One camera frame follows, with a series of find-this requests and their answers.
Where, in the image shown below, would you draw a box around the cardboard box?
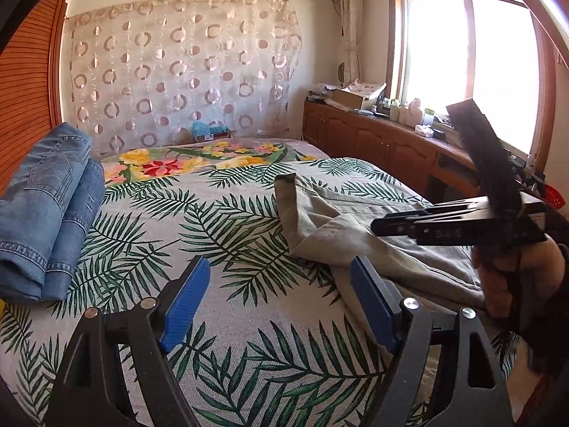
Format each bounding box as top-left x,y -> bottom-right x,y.
333,88 -> 374,110

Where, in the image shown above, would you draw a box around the person's right forearm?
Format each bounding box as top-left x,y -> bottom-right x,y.
507,249 -> 569,427

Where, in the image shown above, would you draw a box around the printed paper sheet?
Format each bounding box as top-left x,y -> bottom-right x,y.
344,79 -> 387,99

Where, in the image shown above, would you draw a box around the wooden frame window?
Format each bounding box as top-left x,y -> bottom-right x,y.
389,0 -> 558,165

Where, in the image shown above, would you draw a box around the white lace window curtain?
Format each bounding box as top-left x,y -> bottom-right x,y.
335,0 -> 365,94

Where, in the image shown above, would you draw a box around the wooden cabinet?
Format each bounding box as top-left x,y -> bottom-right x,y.
303,98 -> 534,205

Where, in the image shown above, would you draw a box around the folded blue jeans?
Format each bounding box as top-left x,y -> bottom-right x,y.
0,122 -> 106,302

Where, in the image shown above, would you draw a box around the circle pattern sheer curtain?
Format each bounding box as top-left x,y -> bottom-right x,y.
67,0 -> 303,154

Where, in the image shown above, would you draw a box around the leaf print bed sheet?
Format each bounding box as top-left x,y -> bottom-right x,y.
0,155 -> 521,427

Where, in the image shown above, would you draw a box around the wooden slatted wardrobe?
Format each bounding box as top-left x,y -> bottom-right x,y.
0,0 -> 74,174

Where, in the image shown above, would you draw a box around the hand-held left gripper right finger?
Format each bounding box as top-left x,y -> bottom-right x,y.
349,255 -> 510,427

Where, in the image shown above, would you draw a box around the person's right hand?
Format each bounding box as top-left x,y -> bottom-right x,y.
471,241 -> 563,321

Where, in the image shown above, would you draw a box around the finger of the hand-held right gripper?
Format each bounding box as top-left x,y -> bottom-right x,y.
371,202 -> 494,236
411,218 -> 545,246

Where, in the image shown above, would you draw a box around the floral blanket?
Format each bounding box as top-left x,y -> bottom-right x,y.
100,139 -> 332,185

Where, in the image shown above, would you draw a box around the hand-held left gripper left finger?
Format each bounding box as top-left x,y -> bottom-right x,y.
44,255 -> 212,427

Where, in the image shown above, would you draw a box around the beige pants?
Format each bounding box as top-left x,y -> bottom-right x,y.
274,173 -> 487,357

